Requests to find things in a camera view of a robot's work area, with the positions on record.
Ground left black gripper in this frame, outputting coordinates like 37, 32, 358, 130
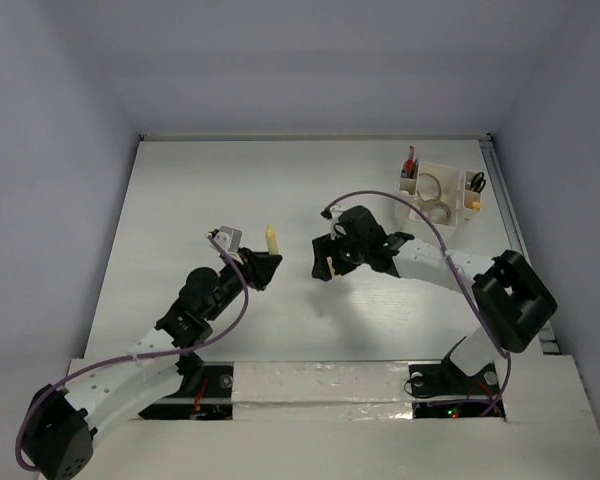
204, 247, 280, 321

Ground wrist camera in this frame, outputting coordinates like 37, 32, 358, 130
320, 205, 346, 239
208, 226, 242, 254

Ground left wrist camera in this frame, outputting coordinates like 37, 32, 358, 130
208, 226, 242, 254

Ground yellow highlighter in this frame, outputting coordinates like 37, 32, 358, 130
265, 224, 279, 255

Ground blue gel pen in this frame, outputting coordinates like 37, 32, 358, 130
409, 159, 419, 179

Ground beige masking tape roll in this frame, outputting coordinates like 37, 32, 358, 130
416, 172, 442, 199

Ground clear tape roll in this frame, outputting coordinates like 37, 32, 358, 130
421, 199, 452, 224

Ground black handled scissors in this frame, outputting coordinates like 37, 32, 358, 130
468, 172, 486, 193

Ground white perforated organizer basket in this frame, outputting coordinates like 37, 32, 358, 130
397, 160, 487, 245

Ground yellow highlighter cap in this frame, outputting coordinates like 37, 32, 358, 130
326, 256, 336, 277

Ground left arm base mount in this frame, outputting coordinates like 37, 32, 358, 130
139, 362, 234, 421

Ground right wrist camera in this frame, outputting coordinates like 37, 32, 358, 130
320, 205, 346, 239

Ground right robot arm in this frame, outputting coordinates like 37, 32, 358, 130
312, 206, 557, 392

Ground red gel pen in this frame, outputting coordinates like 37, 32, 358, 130
401, 145, 415, 179

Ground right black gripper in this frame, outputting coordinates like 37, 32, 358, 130
311, 229, 368, 281

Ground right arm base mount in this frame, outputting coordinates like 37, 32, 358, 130
403, 352, 506, 419

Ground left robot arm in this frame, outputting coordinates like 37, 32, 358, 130
14, 242, 283, 479

